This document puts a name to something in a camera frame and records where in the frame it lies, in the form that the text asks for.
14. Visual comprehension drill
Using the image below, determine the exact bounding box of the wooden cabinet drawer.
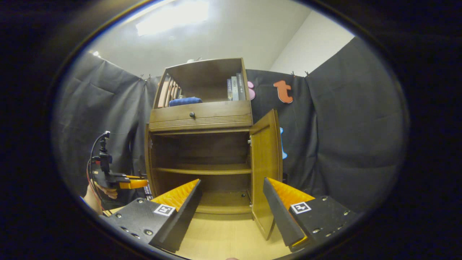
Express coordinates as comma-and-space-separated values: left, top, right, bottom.
149, 100, 253, 132

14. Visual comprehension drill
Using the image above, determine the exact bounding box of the wooden shoe cabinet door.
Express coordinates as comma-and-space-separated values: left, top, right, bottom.
144, 123, 156, 198
250, 109, 283, 241

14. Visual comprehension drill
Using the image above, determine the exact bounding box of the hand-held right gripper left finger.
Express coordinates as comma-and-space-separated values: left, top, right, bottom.
99, 179, 203, 253

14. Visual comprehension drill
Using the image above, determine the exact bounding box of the wooden double-door shoe cabinet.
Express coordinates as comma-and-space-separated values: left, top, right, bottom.
144, 58, 283, 241

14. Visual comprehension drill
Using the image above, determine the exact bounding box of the blue folded cloth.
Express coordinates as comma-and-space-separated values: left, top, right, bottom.
169, 96, 203, 107

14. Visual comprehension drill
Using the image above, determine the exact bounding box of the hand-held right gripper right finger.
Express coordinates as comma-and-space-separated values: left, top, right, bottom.
263, 177, 361, 252

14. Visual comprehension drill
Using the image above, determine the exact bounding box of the wooden inner cabinet shelf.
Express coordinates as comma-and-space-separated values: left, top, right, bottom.
153, 164, 252, 176

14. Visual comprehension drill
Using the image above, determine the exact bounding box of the black backdrop cloth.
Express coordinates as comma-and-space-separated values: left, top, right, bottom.
52, 36, 410, 213

